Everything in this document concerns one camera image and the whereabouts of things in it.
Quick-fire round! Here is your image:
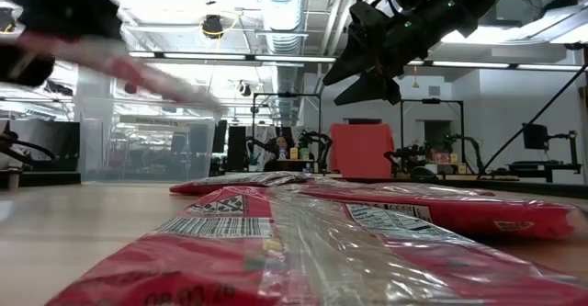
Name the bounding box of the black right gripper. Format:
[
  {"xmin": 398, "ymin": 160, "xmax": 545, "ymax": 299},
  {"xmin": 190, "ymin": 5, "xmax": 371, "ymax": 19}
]
[{"xmin": 322, "ymin": 1, "xmax": 466, "ymax": 107}]

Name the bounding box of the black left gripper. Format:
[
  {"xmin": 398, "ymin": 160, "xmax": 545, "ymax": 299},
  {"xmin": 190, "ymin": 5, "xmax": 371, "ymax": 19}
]
[{"xmin": 0, "ymin": 0, "xmax": 124, "ymax": 88}]

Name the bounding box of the red popcorn bag nutrition label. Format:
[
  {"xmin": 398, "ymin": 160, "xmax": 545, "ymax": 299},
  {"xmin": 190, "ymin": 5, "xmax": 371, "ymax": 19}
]
[{"xmin": 300, "ymin": 181, "xmax": 588, "ymax": 242}]

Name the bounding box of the red popcorn bag with barcode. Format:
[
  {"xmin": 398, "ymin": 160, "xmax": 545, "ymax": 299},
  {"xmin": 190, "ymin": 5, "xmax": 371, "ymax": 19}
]
[{"xmin": 45, "ymin": 185, "xmax": 588, "ymax": 306}]

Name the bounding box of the black ceiling device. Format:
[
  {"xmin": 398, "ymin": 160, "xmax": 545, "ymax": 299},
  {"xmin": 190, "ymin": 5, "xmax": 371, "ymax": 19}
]
[
  {"xmin": 0, "ymin": 6, "xmax": 17, "ymax": 35},
  {"xmin": 200, "ymin": 14, "xmax": 226, "ymax": 40}
]

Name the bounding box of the ceiling light bar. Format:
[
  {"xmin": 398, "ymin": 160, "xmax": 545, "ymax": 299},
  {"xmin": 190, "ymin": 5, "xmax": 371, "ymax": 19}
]
[
  {"xmin": 407, "ymin": 59, "xmax": 585, "ymax": 72},
  {"xmin": 128, "ymin": 51, "xmax": 337, "ymax": 63}
]

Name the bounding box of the person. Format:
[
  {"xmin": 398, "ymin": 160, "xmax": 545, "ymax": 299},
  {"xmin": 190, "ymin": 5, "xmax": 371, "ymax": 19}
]
[{"xmin": 273, "ymin": 135, "xmax": 296, "ymax": 162}]

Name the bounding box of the small white cup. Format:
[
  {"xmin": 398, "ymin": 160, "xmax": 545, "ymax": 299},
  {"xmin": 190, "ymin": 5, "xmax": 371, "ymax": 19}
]
[{"xmin": 5, "ymin": 167, "xmax": 23, "ymax": 190}]

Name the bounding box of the black speaker box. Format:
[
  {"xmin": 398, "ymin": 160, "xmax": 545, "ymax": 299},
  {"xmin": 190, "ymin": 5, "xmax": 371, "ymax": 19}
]
[{"xmin": 227, "ymin": 125, "xmax": 248, "ymax": 173}]

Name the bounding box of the clear plastic bin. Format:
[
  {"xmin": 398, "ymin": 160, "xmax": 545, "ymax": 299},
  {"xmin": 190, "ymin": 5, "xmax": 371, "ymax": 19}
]
[{"xmin": 75, "ymin": 95, "xmax": 222, "ymax": 184}]

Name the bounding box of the black monitor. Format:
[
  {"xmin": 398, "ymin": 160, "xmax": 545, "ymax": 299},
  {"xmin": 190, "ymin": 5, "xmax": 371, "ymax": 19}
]
[{"xmin": 522, "ymin": 122, "xmax": 550, "ymax": 152}]

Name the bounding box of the black table border strip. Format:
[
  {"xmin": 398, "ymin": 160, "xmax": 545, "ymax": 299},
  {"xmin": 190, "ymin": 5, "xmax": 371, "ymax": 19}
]
[{"xmin": 339, "ymin": 175, "xmax": 588, "ymax": 200}]

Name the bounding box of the black desk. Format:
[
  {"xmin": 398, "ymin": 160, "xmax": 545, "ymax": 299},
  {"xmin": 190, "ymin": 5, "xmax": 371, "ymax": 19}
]
[{"xmin": 507, "ymin": 160, "xmax": 583, "ymax": 184}]

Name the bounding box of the black monitor stand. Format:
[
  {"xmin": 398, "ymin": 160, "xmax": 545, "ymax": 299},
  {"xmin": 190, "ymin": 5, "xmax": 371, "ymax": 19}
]
[{"xmin": 548, "ymin": 130, "xmax": 580, "ymax": 164}]

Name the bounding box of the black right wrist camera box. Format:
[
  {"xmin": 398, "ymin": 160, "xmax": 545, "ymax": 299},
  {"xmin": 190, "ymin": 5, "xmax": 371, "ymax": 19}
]
[{"xmin": 347, "ymin": 0, "xmax": 390, "ymax": 39}]

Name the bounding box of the black metal frame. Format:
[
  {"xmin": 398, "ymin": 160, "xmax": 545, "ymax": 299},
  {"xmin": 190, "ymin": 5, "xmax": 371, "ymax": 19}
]
[
  {"xmin": 399, "ymin": 97, "xmax": 465, "ymax": 175},
  {"xmin": 251, "ymin": 92, "xmax": 322, "ymax": 174}
]

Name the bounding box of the black cable bundle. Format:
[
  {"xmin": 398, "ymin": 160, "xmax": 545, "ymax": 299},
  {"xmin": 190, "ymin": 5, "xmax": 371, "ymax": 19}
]
[{"xmin": 0, "ymin": 120, "xmax": 57, "ymax": 167}]

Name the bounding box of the silver ceiling duct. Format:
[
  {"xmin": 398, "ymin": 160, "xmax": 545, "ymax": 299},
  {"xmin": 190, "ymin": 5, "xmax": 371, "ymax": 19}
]
[{"xmin": 255, "ymin": 0, "xmax": 308, "ymax": 128}]

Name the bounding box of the long black right arm cable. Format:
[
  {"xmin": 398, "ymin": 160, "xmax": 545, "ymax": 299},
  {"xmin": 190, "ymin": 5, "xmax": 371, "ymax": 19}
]
[{"xmin": 477, "ymin": 62, "xmax": 588, "ymax": 178}]

